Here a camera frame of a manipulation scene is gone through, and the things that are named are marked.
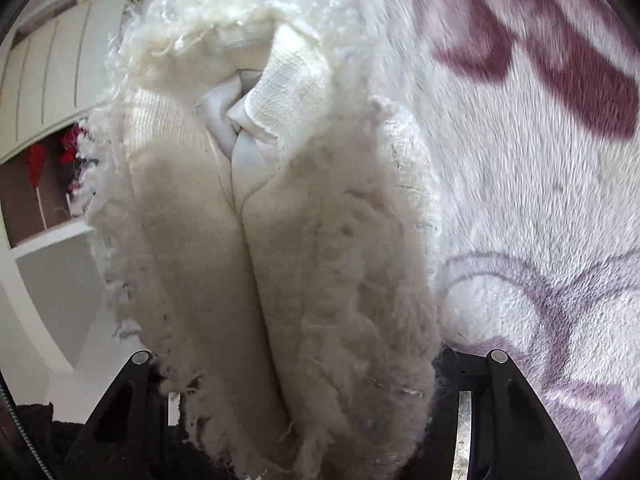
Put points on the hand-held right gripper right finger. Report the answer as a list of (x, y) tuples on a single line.
[(532, 435)]

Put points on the floral plush blanket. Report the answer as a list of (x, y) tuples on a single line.
[(540, 175)]

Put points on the red tassel ornament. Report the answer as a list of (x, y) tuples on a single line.
[(37, 162)]

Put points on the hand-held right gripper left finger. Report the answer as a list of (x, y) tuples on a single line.
[(156, 405)]

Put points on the white wardrobe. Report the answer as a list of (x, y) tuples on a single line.
[(55, 70)]

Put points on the white fluffy knit garment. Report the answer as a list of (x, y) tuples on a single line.
[(280, 260)]

